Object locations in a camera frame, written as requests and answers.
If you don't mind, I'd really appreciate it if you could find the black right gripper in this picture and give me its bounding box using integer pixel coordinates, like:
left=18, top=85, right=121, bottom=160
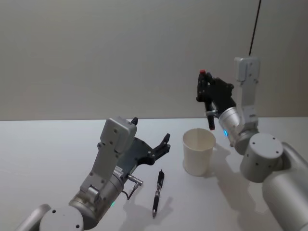
left=195, top=72, right=237, bottom=114

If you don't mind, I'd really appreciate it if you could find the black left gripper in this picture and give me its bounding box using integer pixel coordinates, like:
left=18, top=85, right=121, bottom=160
left=115, top=117, right=171, bottom=178

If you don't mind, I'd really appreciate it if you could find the black pen with red ends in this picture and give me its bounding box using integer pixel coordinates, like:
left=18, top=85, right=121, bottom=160
left=199, top=69, right=216, bottom=131

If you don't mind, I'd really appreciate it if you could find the white paper cup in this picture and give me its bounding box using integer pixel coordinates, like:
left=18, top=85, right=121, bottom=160
left=182, top=128, right=217, bottom=177

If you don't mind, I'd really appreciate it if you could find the black pen with silver band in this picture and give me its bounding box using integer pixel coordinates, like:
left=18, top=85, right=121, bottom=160
left=152, top=169, right=166, bottom=219

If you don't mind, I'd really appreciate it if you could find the thin black hanging cable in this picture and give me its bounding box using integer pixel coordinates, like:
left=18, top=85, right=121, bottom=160
left=248, top=0, right=262, bottom=55

